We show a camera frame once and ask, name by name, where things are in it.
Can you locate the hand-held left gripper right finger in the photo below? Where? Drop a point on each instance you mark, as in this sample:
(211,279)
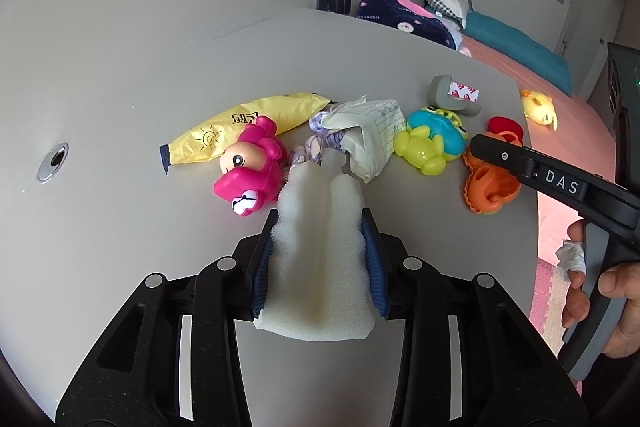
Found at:
(373,268)

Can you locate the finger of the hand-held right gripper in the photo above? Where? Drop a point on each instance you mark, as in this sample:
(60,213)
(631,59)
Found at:
(500,154)

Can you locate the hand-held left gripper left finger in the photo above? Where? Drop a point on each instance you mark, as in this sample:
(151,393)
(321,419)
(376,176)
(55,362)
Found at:
(262,268)

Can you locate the white foam sponge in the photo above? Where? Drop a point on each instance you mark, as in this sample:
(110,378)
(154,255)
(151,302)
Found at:
(315,257)

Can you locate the blue and green frog toy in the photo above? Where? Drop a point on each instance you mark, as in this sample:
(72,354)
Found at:
(430,134)

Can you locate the lined paper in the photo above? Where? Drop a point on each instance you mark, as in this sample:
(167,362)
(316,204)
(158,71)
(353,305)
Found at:
(375,132)

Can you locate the person's right hand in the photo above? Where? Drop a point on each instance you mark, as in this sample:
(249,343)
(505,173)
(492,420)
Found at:
(625,307)

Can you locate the red plastic toy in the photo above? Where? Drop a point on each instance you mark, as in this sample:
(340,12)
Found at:
(505,127)

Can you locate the orange plastic toy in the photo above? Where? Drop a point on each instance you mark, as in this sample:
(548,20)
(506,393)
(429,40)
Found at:
(485,193)

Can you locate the white finger bandage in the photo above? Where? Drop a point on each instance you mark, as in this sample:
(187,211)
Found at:
(571,259)

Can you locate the yellow duck toy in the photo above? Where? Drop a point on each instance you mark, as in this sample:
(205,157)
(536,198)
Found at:
(537,107)

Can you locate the pink bed sheet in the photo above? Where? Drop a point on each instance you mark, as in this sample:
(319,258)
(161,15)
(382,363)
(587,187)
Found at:
(575,122)

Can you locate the grey adhesive hook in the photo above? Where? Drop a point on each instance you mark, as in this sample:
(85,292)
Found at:
(440,93)

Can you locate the pink plastic animal toy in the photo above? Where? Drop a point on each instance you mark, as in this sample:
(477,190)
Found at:
(250,179)

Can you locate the teal duvet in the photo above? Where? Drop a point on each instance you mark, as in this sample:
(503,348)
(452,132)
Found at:
(515,42)

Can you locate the light blue blanket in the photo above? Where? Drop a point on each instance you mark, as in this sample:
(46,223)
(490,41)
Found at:
(452,32)

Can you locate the yellow banana-shaped packet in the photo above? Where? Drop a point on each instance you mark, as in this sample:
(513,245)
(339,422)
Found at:
(215,137)

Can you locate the navy printed blanket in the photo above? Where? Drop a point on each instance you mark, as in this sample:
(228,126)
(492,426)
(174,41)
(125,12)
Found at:
(400,19)

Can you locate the pink fleece blanket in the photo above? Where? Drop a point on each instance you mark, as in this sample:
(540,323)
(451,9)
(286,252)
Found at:
(410,4)

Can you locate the grey door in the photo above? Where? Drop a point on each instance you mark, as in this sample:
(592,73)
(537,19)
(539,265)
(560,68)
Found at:
(595,7)

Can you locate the metal desk grommet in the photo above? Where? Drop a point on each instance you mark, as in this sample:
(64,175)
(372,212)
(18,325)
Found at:
(52,162)

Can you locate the black wall socket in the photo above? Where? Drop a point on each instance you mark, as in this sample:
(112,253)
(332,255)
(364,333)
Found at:
(334,0)

